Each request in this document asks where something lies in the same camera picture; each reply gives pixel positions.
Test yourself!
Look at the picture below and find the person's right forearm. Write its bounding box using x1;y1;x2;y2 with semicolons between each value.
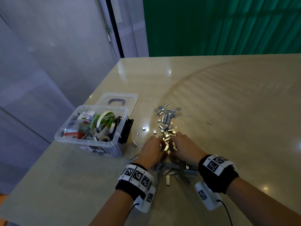
226;176;301;226

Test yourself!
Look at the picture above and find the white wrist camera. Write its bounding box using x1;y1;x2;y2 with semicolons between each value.
136;186;157;213
195;180;223;211

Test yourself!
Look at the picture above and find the red stapler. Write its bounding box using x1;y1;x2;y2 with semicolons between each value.
63;132;85;139

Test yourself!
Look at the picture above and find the person's left hand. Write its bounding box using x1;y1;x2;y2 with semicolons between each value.
135;135;166;170

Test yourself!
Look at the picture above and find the black camera cable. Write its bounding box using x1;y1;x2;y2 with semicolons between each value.
218;199;234;226
126;201;142;220

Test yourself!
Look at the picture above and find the black window post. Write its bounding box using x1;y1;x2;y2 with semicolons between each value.
104;0;126;60

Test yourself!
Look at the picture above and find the small white staple box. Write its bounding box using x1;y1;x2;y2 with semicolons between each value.
77;110;97;121

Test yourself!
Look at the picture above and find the green sticky note pad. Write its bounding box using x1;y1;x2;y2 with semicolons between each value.
90;115;100;132

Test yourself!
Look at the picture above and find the transparent storage box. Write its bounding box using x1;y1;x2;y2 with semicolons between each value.
54;105;135;158

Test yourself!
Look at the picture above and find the person's left forearm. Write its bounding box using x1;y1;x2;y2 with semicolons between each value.
89;188;135;226

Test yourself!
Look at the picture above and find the person's right hand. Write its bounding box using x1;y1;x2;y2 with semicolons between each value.
169;132;210;167

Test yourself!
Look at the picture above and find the green curtain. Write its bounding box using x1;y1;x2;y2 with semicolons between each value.
142;0;301;58

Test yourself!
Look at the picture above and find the transparent box lid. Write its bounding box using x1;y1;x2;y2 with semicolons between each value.
94;92;139;117

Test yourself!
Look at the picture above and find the small clear tape roll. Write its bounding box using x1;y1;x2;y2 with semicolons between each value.
96;133;112;143

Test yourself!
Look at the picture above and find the pile of metal staple strips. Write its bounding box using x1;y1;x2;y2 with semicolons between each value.
129;103;213;186

